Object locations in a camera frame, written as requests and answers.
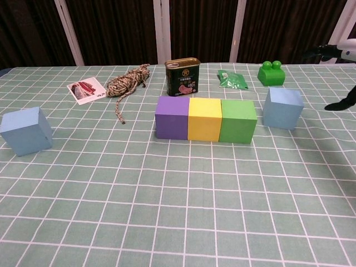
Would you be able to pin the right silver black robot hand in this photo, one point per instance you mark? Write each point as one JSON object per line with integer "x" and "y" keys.
{"x": 349, "y": 48}

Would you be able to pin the light blue foam cube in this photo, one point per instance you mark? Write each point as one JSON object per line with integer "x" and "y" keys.
{"x": 25, "y": 133}
{"x": 282, "y": 109}

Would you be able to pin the green foam cube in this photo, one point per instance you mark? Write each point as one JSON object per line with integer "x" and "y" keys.
{"x": 237, "y": 125}

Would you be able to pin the yellow foam cube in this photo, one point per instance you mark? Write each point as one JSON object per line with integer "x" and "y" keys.
{"x": 204, "y": 123}

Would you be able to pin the purple foam cube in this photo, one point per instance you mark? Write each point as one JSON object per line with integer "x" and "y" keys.
{"x": 172, "y": 121}

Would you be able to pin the green toy building brick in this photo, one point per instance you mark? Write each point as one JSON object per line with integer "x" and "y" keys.
{"x": 271, "y": 75}

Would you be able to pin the green snack packet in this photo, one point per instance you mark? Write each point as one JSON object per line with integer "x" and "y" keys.
{"x": 232, "y": 80}

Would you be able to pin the dark green luncheon meat can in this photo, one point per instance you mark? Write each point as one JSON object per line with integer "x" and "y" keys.
{"x": 183, "y": 79}

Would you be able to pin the black curtain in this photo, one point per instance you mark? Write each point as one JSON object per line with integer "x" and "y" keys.
{"x": 116, "y": 30}

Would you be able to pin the green checkered tablecloth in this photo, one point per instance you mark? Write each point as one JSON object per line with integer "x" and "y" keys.
{"x": 178, "y": 208}

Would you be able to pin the white photo card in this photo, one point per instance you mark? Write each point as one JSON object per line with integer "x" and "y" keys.
{"x": 86, "y": 90}

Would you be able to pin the blue table pad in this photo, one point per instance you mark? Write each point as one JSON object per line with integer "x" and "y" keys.
{"x": 3, "y": 72}

